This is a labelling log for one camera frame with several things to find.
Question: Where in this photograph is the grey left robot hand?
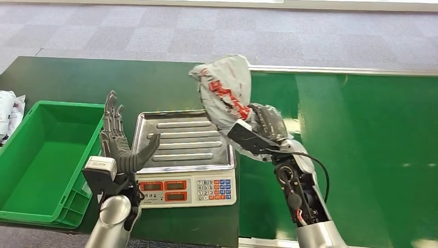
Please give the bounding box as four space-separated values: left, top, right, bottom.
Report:
99 90 161 174

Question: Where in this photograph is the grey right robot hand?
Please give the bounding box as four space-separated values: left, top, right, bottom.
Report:
249 103 293 146

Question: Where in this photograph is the grey parcel bag red print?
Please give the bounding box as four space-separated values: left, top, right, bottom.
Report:
189 54 274 163

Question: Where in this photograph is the electronic weighing scale steel tray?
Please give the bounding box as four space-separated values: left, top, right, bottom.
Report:
131 109 238 209

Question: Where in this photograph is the green plastic basket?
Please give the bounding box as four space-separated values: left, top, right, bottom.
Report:
0 100 105 229

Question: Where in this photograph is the green conveyor belt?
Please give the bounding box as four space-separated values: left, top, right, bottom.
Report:
239 72 438 248

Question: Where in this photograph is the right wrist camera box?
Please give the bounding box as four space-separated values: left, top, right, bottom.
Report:
227 119 285 157

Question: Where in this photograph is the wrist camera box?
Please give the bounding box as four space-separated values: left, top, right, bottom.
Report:
227 119 285 157
82 156 119 196

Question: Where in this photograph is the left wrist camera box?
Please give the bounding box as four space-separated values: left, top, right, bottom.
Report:
82 156 119 196

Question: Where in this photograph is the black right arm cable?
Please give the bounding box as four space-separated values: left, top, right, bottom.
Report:
265 149 330 204

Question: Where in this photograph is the metal conveyor frame rail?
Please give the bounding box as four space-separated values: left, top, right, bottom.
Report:
238 238 373 248
249 65 438 76

